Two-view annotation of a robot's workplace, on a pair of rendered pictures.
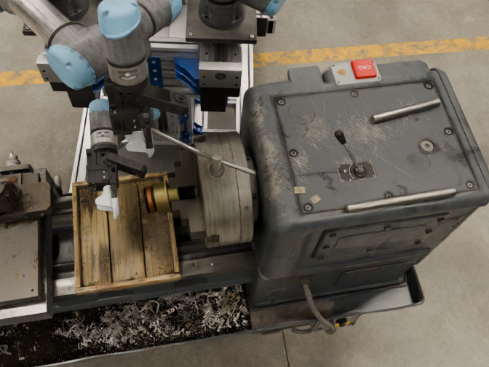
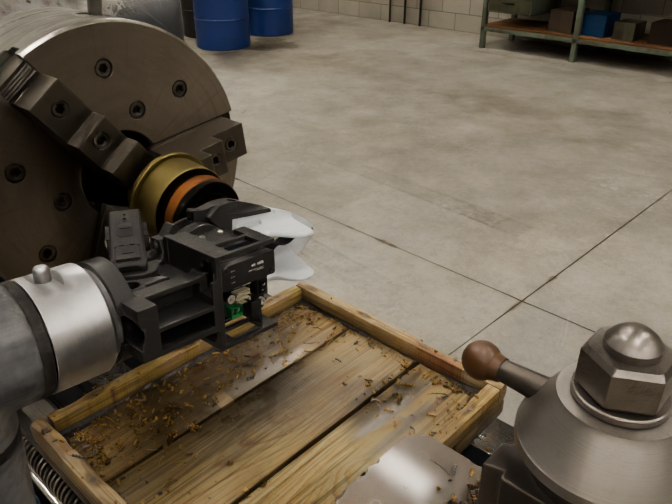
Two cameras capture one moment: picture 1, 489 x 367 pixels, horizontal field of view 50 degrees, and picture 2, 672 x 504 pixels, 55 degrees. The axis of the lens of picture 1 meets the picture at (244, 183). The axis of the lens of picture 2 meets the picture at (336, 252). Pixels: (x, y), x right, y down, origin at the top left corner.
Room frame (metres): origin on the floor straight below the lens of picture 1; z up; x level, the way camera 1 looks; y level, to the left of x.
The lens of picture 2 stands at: (0.78, 0.79, 1.33)
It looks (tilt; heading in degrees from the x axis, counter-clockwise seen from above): 28 degrees down; 240
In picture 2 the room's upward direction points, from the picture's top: straight up
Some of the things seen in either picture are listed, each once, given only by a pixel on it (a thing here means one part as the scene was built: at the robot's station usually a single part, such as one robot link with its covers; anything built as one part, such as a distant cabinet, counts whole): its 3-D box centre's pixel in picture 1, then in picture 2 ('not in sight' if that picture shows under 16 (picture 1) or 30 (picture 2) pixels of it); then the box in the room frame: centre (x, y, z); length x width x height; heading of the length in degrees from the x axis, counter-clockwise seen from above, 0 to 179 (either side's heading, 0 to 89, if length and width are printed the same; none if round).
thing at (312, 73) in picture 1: (305, 81); not in sight; (0.96, -0.13, 1.24); 0.09 x 0.08 x 0.03; 107
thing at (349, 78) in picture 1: (353, 77); not in sight; (1.00, -0.27, 1.23); 0.13 x 0.08 x 0.05; 107
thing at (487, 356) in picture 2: (9, 180); (503, 370); (0.59, 0.62, 1.14); 0.04 x 0.02 x 0.02; 107
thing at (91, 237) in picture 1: (124, 230); (279, 417); (0.58, 0.35, 0.89); 0.36 x 0.30 x 0.04; 17
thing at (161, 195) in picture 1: (162, 197); (180, 203); (0.62, 0.22, 1.08); 0.09 x 0.09 x 0.09; 18
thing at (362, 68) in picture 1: (363, 69); not in sight; (1.01, -0.29, 1.26); 0.06 x 0.06 x 0.02; 17
